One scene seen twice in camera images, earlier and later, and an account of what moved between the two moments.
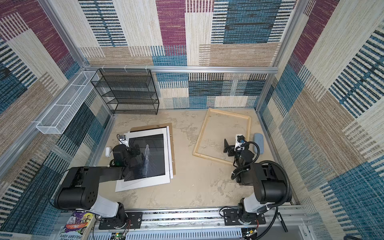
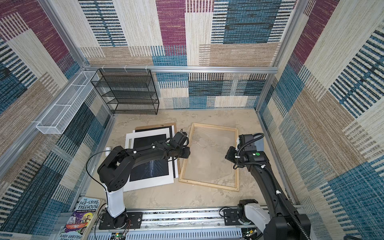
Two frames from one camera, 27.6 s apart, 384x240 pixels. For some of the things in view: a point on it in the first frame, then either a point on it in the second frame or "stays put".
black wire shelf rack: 127,91 stays put
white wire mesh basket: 57,119 stays put
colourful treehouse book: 78,226 stays put
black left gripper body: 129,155 to 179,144
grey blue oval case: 258,138 stays put
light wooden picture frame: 213,157 to 237,181
